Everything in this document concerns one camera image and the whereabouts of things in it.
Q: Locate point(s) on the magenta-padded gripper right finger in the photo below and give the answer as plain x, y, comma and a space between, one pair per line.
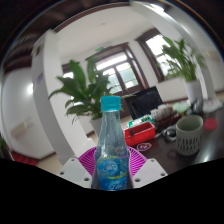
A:
150, 171

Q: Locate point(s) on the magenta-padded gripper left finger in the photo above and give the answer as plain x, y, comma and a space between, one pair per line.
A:
75, 171

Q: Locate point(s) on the clear bottle with blue cap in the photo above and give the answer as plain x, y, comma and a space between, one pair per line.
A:
111, 146

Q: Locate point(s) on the purple round sticker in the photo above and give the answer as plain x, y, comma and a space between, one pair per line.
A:
144, 146

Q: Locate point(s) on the red plastic box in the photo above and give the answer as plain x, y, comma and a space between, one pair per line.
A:
140, 135

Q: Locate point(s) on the grey-green ribbed cup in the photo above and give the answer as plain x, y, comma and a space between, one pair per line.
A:
189, 138

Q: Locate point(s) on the green and white box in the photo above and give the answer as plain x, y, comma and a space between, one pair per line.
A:
140, 120

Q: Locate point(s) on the red carpeted stairs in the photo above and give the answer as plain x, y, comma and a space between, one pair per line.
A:
23, 158

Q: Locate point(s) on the wooden box with sachets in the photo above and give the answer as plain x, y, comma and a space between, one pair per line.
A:
164, 118

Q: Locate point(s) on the black chair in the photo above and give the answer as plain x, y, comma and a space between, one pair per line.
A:
144, 101

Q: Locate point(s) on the light green cloth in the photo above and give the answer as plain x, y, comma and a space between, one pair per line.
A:
181, 108

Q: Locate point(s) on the potted plant in white pot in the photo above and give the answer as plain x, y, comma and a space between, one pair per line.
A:
186, 63
85, 95

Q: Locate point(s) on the dark-framed window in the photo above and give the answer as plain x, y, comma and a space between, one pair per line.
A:
68, 71
155, 46

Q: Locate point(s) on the dark wooden double door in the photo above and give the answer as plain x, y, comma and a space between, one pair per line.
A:
123, 71

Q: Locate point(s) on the green exit sign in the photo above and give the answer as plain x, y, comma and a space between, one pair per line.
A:
99, 49

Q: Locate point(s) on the white wall unit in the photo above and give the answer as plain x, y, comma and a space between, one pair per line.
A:
21, 128

